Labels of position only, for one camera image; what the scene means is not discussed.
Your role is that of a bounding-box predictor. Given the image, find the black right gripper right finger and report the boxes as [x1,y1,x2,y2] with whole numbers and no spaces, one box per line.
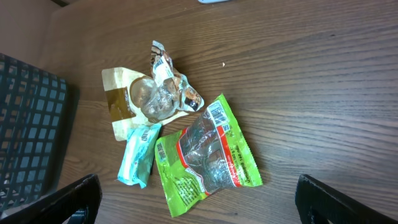
[295,174,397,224]

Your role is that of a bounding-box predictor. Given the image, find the green Haribo gummy bag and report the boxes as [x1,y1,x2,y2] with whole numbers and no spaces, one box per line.
[155,95,263,217]

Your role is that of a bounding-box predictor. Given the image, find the white barcode scanner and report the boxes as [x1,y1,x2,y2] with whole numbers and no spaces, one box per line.
[198,0,230,4]

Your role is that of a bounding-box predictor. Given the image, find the beige nut snack pouch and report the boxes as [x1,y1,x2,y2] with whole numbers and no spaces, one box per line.
[101,40,205,141]

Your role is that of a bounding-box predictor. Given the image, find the grey plastic mesh basket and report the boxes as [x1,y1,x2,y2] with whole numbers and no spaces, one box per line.
[1,54,68,211]

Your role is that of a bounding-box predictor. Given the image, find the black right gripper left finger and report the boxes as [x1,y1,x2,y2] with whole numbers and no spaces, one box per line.
[1,174,102,224]

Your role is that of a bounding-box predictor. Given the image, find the light teal snack wrapper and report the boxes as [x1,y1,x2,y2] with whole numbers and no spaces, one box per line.
[118,124,162,189]

